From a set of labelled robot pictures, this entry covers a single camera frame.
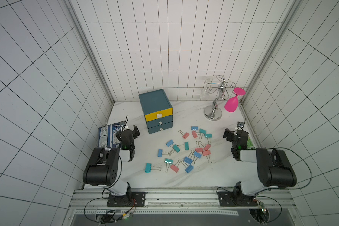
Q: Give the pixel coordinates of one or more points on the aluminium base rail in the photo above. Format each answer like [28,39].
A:
[176,201]

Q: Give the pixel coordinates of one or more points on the magenta plastic wine glass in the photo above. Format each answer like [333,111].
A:
[233,103]

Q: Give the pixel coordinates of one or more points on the teal binder clip upper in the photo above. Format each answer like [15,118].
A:
[201,133]

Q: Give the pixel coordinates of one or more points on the pink binder clip bottom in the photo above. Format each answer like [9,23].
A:
[175,167]

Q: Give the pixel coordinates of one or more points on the green snack packet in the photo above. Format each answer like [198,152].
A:
[250,145]

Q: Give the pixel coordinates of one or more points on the blue binder clip upper middle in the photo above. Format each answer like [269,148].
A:
[169,143]

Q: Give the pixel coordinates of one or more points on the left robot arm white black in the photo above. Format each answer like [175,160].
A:
[105,166]

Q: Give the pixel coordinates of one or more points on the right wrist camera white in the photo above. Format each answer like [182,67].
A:
[240,124]

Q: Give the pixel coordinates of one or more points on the teal binder clip right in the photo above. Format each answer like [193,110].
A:
[208,136]

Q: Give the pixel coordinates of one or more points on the yellow top drawer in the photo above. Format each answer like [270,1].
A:
[159,114]

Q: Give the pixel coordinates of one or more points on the teal shiny binder clip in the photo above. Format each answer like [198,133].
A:
[168,163]

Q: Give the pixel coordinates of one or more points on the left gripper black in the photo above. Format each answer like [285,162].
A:
[135,132]

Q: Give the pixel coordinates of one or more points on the blue binder clip bottom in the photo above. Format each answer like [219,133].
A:
[188,167]

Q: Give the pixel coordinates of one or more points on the pink binder clip top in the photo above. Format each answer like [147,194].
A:
[185,135]

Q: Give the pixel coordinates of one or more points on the teal drawer cabinet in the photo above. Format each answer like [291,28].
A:
[157,110]

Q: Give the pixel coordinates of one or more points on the silver glass rack stand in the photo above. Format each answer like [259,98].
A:
[219,89]

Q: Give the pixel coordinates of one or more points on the teal binder clip front left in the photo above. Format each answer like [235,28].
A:
[149,167]

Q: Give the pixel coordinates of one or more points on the blue binder clip middle right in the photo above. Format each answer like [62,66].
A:
[195,156]

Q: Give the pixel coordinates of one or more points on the pink binder clip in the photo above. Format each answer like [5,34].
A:
[175,167]
[194,133]
[185,135]
[199,147]
[204,146]
[207,154]

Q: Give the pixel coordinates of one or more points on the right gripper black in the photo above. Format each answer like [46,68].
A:
[230,134]

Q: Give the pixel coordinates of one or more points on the clear glass on rack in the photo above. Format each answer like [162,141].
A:
[207,89]

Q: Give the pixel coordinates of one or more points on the blue binder clip left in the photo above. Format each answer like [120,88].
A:
[161,153]

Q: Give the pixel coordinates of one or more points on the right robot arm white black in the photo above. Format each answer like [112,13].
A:
[273,171]

